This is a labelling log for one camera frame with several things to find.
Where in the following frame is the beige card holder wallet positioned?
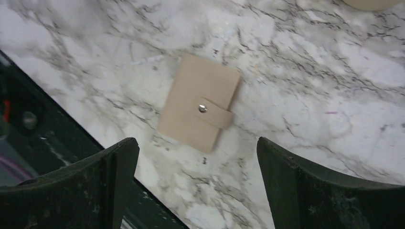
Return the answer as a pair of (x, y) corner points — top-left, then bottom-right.
(158, 54), (241, 153)

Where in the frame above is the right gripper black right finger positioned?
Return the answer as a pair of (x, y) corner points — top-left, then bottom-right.
(256, 137), (405, 229)

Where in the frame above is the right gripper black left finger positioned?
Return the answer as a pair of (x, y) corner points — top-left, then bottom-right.
(0, 137), (139, 229)

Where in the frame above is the beige oval tray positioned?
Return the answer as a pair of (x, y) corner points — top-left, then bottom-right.
(343, 0), (405, 11)

